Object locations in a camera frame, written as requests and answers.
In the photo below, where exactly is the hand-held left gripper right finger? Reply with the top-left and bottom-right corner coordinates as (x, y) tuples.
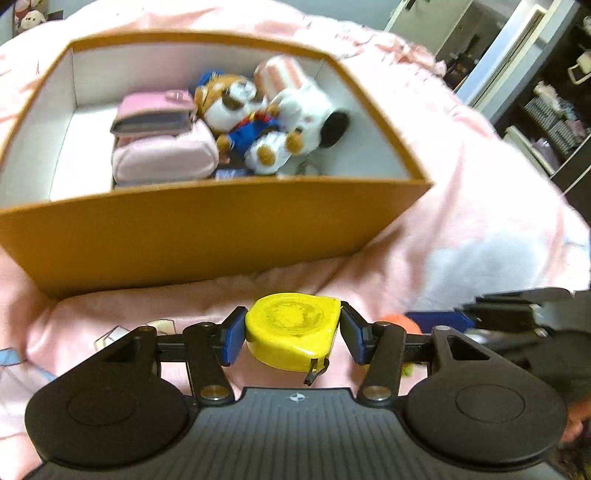
(339, 305), (492, 407)

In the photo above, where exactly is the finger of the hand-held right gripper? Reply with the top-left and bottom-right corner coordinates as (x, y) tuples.
(405, 287), (591, 333)

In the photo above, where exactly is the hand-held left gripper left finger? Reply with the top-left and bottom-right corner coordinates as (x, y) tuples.
(99, 305), (247, 407)

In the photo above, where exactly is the orange crochet carrot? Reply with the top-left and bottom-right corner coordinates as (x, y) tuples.
(365, 313), (422, 377)

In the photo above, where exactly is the yellow tape measure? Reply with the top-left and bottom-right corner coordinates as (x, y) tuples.
(244, 292), (342, 385)

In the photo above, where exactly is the orange cardboard box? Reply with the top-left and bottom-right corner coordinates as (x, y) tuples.
(0, 30), (435, 301)

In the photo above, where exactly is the pink zip pouch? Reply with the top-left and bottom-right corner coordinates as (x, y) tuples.
(111, 121), (220, 188)

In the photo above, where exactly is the white plush with striped hat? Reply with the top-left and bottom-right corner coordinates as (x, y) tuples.
(254, 55), (352, 151)

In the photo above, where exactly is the red panda plush toy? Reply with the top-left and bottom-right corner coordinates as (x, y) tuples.
(194, 69), (305, 176)

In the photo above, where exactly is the pink card wallet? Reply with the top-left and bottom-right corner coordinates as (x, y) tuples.
(110, 90), (197, 137)

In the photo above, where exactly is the white storage bin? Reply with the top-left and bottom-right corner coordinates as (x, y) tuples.
(503, 126), (557, 175)

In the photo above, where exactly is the black shelf unit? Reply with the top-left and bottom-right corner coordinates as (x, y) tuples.
(494, 14), (591, 195)

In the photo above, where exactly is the checkered storage basket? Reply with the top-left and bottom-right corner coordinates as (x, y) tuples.
(524, 97), (580, 151)

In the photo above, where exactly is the white cup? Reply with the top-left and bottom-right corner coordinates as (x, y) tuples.
(567, 51), (591, 86)

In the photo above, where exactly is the white door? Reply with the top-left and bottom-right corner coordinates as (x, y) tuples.
(385, 0), (481, 56)

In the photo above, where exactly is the clear tube of plush toys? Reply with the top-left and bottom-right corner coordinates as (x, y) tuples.
(14, 0), (47, 33)

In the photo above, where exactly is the white door frame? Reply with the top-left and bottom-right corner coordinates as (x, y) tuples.
(455, 0), (580, 123)

